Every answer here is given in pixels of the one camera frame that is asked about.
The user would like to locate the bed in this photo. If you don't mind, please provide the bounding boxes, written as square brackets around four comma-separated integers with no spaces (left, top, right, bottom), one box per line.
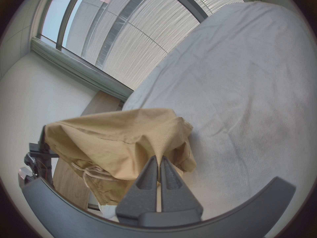
[53,1,317,220]

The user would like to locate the window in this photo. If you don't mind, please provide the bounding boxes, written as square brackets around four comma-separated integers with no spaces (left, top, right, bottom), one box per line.
[35,0,260,91]

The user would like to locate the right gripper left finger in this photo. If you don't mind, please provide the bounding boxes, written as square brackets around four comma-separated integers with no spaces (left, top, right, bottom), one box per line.
[116,155,158,224]

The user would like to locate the grey-green curtain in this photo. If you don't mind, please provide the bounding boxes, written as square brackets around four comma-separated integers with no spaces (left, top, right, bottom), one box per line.
[31,37,134,101]

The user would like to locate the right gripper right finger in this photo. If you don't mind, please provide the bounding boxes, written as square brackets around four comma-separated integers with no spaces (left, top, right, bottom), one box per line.
[161,157,204,219]

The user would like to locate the tan shorts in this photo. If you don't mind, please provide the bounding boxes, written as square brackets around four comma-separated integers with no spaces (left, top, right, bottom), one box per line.
[44,108,197,206]

